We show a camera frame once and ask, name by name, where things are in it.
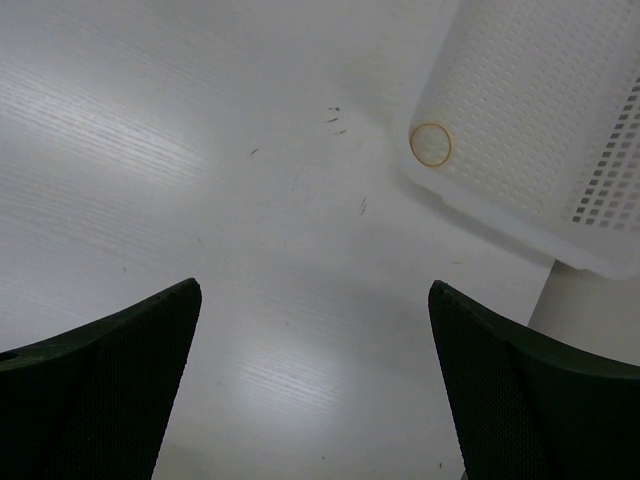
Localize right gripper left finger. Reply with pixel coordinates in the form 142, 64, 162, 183
1, 278, 202, 479

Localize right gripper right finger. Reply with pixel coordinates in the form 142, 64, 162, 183
428, 281, 639, 479

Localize white perforated plastic basket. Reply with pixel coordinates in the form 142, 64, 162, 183
393, 1, 639, 279

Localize yellow rubber band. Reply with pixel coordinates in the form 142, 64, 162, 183
409, 122, 453, 168

